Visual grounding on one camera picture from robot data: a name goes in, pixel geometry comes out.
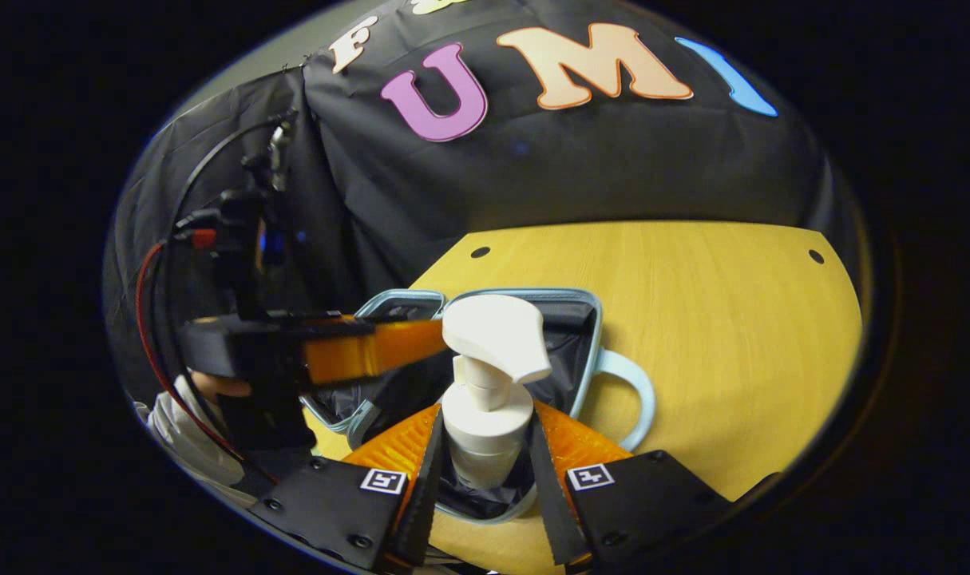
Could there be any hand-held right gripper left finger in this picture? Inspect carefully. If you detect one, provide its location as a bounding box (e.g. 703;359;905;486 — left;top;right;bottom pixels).
249;403;445;574

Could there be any red cable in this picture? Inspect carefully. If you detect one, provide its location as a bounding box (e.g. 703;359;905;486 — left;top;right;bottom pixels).
136;240;282;486

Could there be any black backdrop cloth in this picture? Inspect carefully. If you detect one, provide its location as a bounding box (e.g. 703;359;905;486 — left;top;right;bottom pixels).
105;0;861;384

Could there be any black cable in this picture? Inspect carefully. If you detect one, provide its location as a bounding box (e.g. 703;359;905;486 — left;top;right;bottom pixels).
164;114;290;416

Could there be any white pump bottle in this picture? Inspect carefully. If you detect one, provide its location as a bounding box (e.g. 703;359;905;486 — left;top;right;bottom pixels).
441;294;553;490

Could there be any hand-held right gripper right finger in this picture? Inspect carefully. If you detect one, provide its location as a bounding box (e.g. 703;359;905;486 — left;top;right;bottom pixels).
529;402;781;572

